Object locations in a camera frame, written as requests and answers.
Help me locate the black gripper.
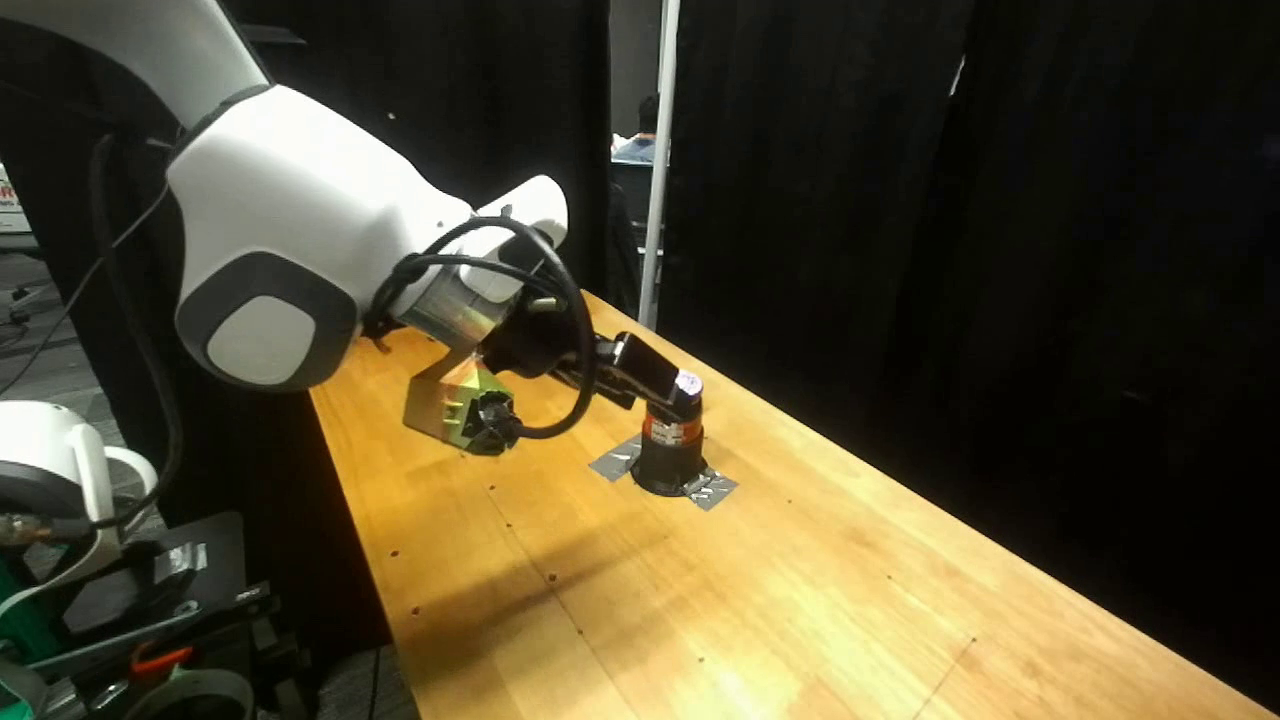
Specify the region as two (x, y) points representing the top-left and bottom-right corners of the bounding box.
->
(477, 300), (701, 411)

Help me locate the dark bottle with purple-white lid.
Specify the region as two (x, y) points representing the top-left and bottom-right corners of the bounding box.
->
(627, 367), (712, 500)

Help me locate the green black small object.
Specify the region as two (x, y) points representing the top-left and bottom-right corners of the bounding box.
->
(398, 359), (527, 462)

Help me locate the white vertical pole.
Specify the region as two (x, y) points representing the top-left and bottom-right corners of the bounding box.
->
(635, 0), (684, 331)

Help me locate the black curtain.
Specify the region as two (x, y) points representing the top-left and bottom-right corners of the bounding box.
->
(215, 0), (1280, 711)

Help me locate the beige masking tape roll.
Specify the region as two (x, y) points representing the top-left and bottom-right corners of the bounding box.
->
(120, 664), (257, 720)

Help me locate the white rounded base housing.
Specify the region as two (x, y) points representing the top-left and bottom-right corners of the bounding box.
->
(0, 398), (163, 564)

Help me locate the black looped camera cable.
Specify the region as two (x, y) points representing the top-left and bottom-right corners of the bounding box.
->
(363, 218), (601, 443)

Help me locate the black hanging arm cable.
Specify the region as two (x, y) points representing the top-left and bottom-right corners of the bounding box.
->
(52, 125), (185, 538)

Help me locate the black clamp with orange handle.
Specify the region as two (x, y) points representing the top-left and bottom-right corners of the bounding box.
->
(124, 637), (204, 682)

